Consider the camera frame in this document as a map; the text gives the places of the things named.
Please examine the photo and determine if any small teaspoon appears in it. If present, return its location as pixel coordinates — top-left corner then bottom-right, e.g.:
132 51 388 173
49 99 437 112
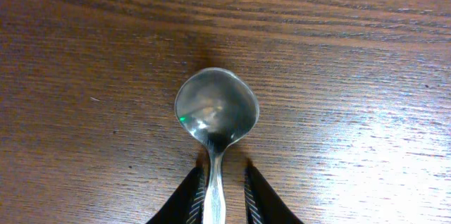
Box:
175 68 259 224

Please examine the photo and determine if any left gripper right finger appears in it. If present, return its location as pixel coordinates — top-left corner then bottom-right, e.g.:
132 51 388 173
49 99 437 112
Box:
244 165 304 224

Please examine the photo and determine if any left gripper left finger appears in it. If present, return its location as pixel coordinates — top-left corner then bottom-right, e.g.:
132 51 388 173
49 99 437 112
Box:
146 167 205 224

